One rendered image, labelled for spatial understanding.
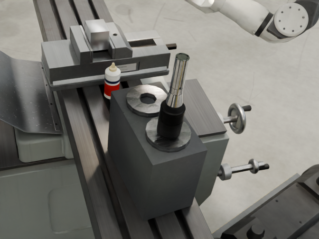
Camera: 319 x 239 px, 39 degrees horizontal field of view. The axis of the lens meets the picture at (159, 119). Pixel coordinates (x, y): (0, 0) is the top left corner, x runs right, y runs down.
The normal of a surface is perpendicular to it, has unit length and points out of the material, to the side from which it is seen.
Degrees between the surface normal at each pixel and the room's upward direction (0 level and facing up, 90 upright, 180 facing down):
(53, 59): 0
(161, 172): 90
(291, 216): 0
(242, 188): 0
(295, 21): 50
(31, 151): 90
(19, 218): 90
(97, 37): 90
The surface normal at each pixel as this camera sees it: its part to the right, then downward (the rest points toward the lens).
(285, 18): -0.10, 0.04
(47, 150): 0.32, 0.69
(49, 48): 0.12, -0.72
